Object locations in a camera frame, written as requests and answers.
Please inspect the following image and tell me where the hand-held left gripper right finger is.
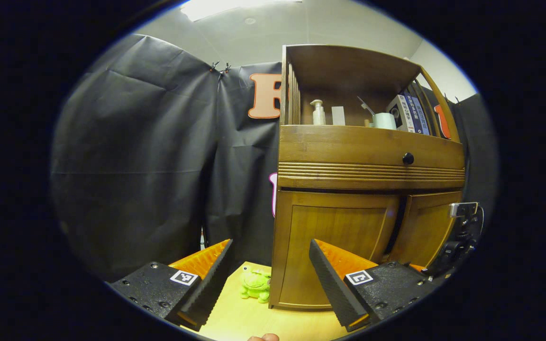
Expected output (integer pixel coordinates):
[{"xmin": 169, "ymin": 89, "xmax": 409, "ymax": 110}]
[{"xmin": 308, "ymin": 238, "xmax": 437, "ymax": 332}]

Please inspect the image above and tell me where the wooden double-door shoe cabinet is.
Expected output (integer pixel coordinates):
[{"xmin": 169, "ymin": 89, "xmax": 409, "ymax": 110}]
[{"xmin": 268, "ymin": 44, "xmax": 467, "ymax": 311}]

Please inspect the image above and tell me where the pale flat stick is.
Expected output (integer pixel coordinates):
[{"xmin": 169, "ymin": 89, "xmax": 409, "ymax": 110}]
[{"xmin": 356, "ymin": 96, "xmax": 376, "ymax": 117}]

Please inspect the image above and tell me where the white pump bottle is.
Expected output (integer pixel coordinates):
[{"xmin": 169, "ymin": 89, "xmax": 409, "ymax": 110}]
[{"xmin": 310, "ymin": 99, "xmax": 327, "ymax": 126}]

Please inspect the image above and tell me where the wooden shoe cabinet door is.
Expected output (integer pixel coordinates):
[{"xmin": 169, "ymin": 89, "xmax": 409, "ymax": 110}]
[
  {"xmin": 269, "ymin": 189, "xmax": 400, "ymax": 310},
  {"xmin": 389, "ymin": 191, "xmax": 464, "ymax": 269}
]

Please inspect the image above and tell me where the green frog plush toy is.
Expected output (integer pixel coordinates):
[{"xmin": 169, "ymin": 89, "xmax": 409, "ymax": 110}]
[{"xmin": 239, "ymin": 266, "xmax": 272, "ymax": 304}]

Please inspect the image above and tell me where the white cup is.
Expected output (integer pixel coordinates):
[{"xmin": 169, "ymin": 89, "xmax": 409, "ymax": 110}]
[{"xmin": 373, "ymin": 113, "xmax": 398, "ymax": 130}]

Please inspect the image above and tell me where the black backdrop cloth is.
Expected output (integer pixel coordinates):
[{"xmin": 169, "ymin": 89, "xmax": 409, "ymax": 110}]
[{"xmin": 50, "ymin": 33, "xmax": 499, "ymax": 283}]

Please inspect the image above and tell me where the white book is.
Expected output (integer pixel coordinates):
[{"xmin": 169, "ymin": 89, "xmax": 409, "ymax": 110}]
[{"xmin": 386, "ymin": 94, "xmax": 416, "ymax": 133}]

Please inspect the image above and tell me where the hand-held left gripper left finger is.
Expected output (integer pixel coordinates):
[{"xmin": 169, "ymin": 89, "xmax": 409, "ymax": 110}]
[{"xmin": 109, "ymin": 238, "xmax": 235, "ymax": 332}]

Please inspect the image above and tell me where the light blue book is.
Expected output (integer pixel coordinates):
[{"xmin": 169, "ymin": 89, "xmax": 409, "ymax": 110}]
[{"xmin": 412, "ymin": 96, "xmax": 431, "ymax": 136}]

